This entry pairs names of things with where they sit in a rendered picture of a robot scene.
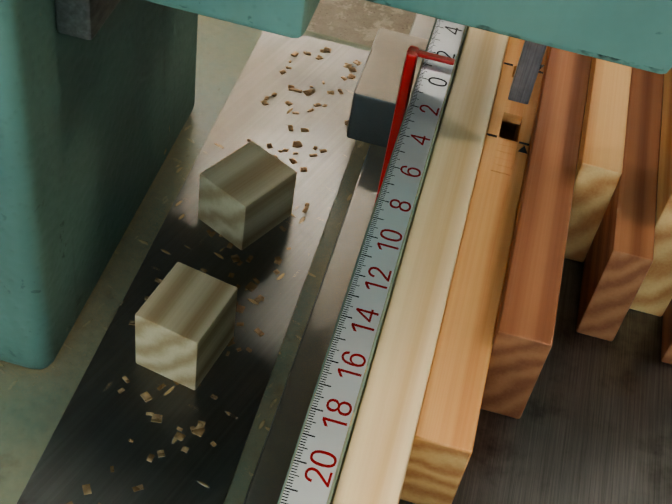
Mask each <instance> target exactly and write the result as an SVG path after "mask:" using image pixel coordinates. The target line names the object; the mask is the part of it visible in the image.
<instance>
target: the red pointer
mask: <svg viewBox="0 0 672 504"><path fill-rule="evenodd" d="M418 57H422V58H426V59H430V60H434V61H438V62H442V63H446V64H449V65H454V62H455V59H453V58H449V57H445V56H441V55H438V54H434V53H430V52H426V51H422V50H419V48H418V47H416V46H410V47H409V48H408V50H407V54H406V58H405V63H404V68H403V72H402V77H401V82H400V87H399V91H398V96H397V101H396V105H395V110H394V115H393V120H392V124H391V129H390V134H389V138H388V143H387V148H386V153H385V157H384V162H383V167H382V172H381V176H380V181H379V186H378V190H377V195H376V200H377V197H378V194H379V191H380V188H381V185H382V182H383V179H384V176H385V173H386V170H387V167H388V164H389V161H390V158H391V155H392V151H393V148H394V145H395V142H396V139H397V136H398V133H399V130H400V127H401V124H402V121H403V118H404V115H405V112H406V109H407V105H408V101H409V96H410V92H411V87H412V83H413V78H414V74H415V69H416V65H417V60H418ZM376 200H375V203H376Z"/></svg>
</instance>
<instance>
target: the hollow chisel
mask: <svg viewBox="0 0 672 504"><path fill-rule="evenodd" d="M546 47H547V46H546V45H542V44H538V43H534V42H530V41H526V40H525V42H524V45H523V48H522V51H521V55H520V58H519V61H518V64H517V68H516V71H515V74H514V77H513V81H512V84H511V87H510V91H509V96H508V100H511V101H515V102H519V103H523V104H528V103H529V100H530V96H531V93H532V90H533V87H534V84H535V81H536V78H537V75H538V72H539V69H540V66H541V63H542V60H543V57H544V54H545V50H546Z"/></svg>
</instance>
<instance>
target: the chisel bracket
mask: <svg viewBox="0 0 672 504"><path fill-rule="evenodd" d="M366 1H370V2H374V3H378V4H382V5H386V6H390V7H394V8H398V9H402V10H406V11H410V12H414V13H418V14H422V15H426V16H430V17H434V18H438V19H442V20H446V21H450V22H454V23H458V24H462V25H466V26H470V27H474V28H478V29H482V30H486V31H490V32H494V33H498V34H502V35H506V36H510V37H514V38H518V39H522V40H526V41H530V42H534V43H538V44H542V45H546V46H550V47H553V48H557V49H561V50H565V51H569V52H573V53H577V54H581V55H585V56H589V57H593V58H597V59H601V60H605V61H609V62H613V63H617V64H621V65H625V66H629V67H633V68H637V69H641V70H645V71H649V72H653V73H657V74H666V73H667V72H668V71H669V70H670V69H671V68H672V0H366Z"/></svg>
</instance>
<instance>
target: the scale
mask: <svg viewBox="0 0 672 504"><path fill-rule="evenodd" d="M464 29H465V25H462V24H458V23H454V22H450V21H446V20H442V19H437V22H436V26H435V29H434V32H433V35H432V38H431V41H430V44H429V47H428V50H427V52H430V53H434V54H438V55H441V56H445V57H449V58H453V59H455V60H456V56H457V53H458V49H459V46H460V42H461V39H462V36H463V32H464ZM453 67H454V65H449V64H446V63H442V62H438V61H434V60H430V59H426V58H425V59H424V62H423V65H422V69H421V72H420V75H419V78H418V81H417V84H416V87H415V90H414V93H413V96H412V99H411V102H410V105H409V108H408V112H407V115H406V118H405V121H404V124H403V127H402V130H401V133H400V136H399V139H398V142H397V145H396V148H395V151H394V155H393V158H392V161H391V164H390V167H389V170H388V173H387V176H386V179H385V182H384V185H383V188H382V191H381V195H380V198H379V201H378V204H377V207H376V210H375V213H374V216H373V219H372V222H371V225H370V228H369V231H368V234H367V238H366V241H365V244H364V247H363V250H362V253H361V256H360V259H359V262H358V265H357V268H356V271H355V274H354V277H353V281H352V284H351V287H350V290H349V293H348V296H347V299H346V302H345V305H344V308H343V311H342V314H341V317H340V320H339V324H338V327H337V330H336V333H335V336H334V339H333V342H332V345H331V348H330V351H329V354H328V357H327V360H326V363H325V367H324V370H323V373H322V376H321V379H320V382H319V385H318V388H317V391H316V394H315V397H314V400H313V403H312V406H311V410H310V413H309V416H308V419H307V422H306V425H305V428H304V431H303V434H302V437H301V440H300V443H299V446H298V449H297V453H296V456H295V459H294V462H293V465H292V468H291V471H290V474H289V477H288V480H287V483H286V486H285V489H284V493H283V496H282V499H281V502H280V504H326V503H327V500H328V496H329V493H330V489H331V486H332V482H333V479H334V476H335V472H336V469H337V465H338V462H339V458H340V455H341V452H342V448H343V445H344V441H345V438H346V434H347V431H348V427H349V424H350V421H351V417H352V414H353V410H354V407H355V403H356V400H357V397H358V393H359V390H360V386H361V383H362V379H363V376H364V372H365V369H366V366H367V362H368V359H369V355H370V352H371V348H372V345H373V342H374V338H375V335H376V331H377V328H378V324H379V321H380V317H381V314H382V311H383V307H384V304H385V300H386V297H387V293H388V290H389V287H390V283H391V280H392V276H393V273H394V269H395V266H396V262H397V259H398V256H399V252H400V249H401V245H402V242H403V238H404V235H405V232H406V228H407V225H408V221H409V218H410V214H411V211H412V207H413V204H414V201H415V197H416V194H417V190H418V187H419V183H420V180H421V177H422V173H423V170H424V166H425V163H426V159H427V156H428V152H429V149H430V146H431V142H432V139H433V135H434V132H435V128H436V125H437V122H438V118H439V115H440V111H441V108H442V104H443V101H444V97H445V94H446V91H447V87H448V84H449V80H450V77H451V73H452V70H453Z"/></svg>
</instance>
